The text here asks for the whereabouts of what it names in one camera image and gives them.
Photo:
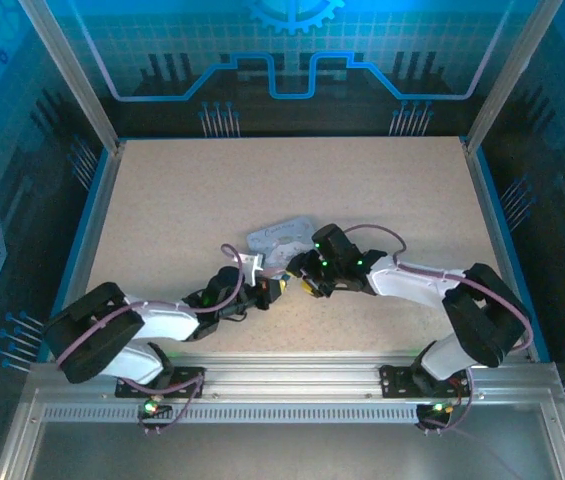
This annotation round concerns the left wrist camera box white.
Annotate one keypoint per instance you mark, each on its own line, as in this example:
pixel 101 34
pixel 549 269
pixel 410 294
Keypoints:
pixel 252 262

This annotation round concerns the cartoon printed tin box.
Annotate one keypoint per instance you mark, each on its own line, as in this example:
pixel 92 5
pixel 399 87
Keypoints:
pixel 277 235

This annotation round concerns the aluminium table side rail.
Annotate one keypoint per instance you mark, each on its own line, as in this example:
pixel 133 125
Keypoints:
pixel 107 200
pixel 484 200

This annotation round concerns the long aluminium mounting rail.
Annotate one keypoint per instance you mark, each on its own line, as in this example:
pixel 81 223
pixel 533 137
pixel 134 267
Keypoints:
pixel 292 375

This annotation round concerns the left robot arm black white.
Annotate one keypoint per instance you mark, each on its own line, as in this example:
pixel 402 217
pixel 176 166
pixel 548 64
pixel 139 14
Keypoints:
pixel 162 320

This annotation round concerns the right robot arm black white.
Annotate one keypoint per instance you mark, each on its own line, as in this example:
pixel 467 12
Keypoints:
pixel 412 285

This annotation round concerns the small LED controller board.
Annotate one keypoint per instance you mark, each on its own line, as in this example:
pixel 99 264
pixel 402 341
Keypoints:
pixel 151 407
pixel 437 409

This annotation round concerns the aluminium frame post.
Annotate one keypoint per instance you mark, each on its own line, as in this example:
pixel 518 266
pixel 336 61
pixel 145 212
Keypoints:
pixel 509 75
pixel 72 75

